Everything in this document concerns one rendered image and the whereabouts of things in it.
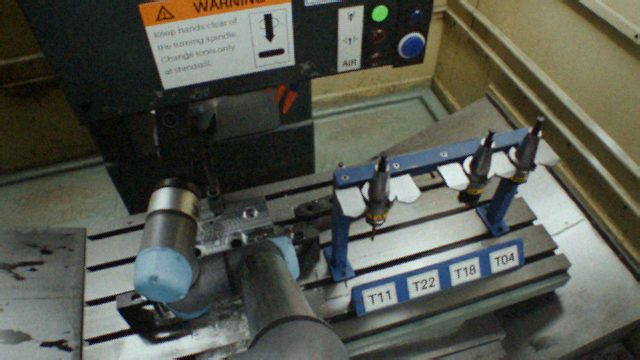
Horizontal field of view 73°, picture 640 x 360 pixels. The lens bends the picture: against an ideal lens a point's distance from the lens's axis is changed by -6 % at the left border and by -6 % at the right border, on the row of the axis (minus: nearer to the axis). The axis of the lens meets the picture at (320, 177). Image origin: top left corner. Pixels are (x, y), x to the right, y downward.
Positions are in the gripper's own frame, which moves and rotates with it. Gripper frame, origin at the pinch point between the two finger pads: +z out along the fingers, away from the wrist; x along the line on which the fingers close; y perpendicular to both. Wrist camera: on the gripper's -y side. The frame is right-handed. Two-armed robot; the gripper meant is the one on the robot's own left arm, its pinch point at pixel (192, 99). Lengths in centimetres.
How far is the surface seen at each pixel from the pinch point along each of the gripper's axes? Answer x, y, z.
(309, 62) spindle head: 20.7, -19.4, -15.7
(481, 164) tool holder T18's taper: 54, 14, -5
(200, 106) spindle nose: 3.6, -5.4, -7.7
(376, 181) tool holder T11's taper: 32.4, 12.0, -10.0
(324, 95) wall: 27, 77, 87
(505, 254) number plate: 68, 44, -9
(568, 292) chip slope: 90, 60, -13
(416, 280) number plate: 44, 44, -15
